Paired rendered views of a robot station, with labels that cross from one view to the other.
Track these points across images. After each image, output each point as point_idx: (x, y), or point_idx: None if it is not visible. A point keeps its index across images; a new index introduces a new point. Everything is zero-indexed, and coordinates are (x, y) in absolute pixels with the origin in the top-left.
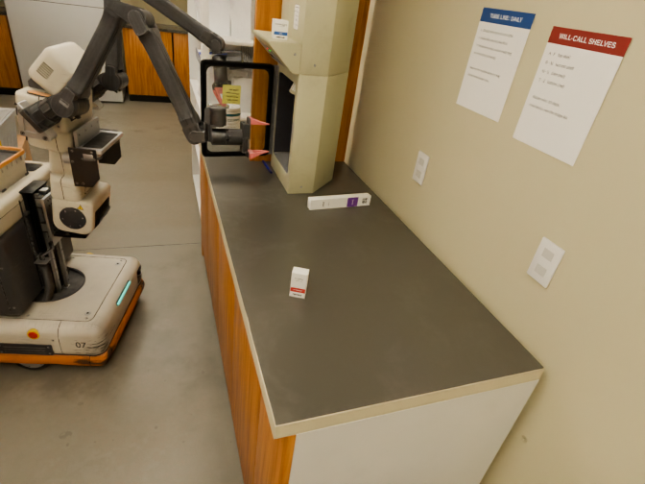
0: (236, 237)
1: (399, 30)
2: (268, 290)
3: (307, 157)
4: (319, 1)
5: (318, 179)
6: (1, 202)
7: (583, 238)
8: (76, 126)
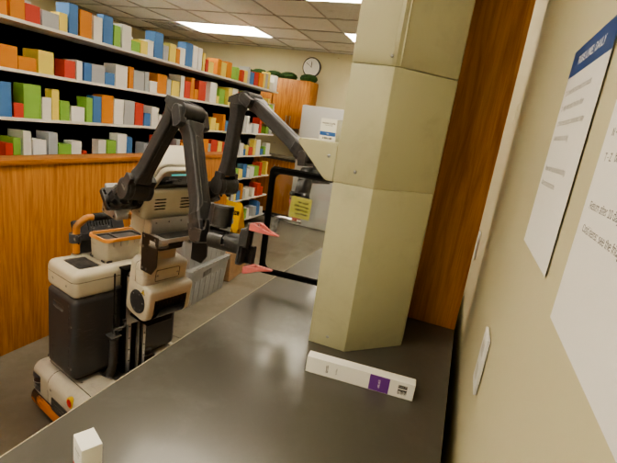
0: (160, 364)
1: (521, 140)
2: (67, 450)
3: (339, 295)
4: (364, 91)
5: (358, 333)
6: (95, 269)
7: None
8: (162, 216)
